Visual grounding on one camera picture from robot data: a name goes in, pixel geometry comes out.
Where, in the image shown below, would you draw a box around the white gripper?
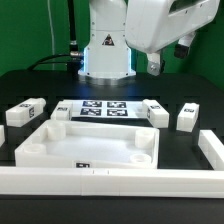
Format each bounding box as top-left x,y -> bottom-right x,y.
125,0 -> 220,76

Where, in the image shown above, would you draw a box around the white desk top tray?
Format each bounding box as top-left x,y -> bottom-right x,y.
15,120 -> 160,169

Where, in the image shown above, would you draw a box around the white marker sheet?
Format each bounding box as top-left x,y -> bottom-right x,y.
66,99 -> 147,119

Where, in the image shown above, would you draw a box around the white L-shaped fence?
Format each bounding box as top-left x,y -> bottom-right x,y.
0,129 -> 224,199

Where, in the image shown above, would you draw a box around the white block left edge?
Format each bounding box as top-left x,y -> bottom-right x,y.
0,125 -> 5,147

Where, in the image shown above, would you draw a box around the black cables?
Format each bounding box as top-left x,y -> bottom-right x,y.
27,0 -> 84,72

